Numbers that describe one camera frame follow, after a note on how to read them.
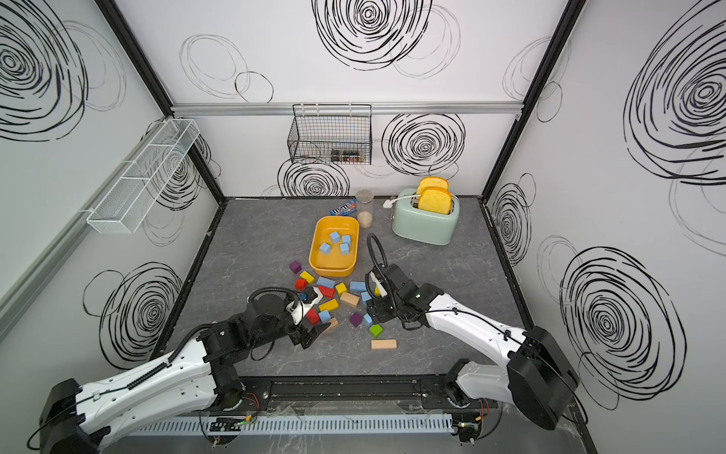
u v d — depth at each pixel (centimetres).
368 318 81
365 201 101
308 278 96
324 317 85
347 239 102
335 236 104
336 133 124
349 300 89
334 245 103
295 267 97
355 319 87
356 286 94
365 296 89
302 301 63
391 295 63
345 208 116
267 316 56
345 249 101
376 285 74
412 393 75
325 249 101
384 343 82
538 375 40
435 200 92
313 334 67
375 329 83
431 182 96
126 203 72
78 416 41
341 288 91
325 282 94
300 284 94
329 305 88
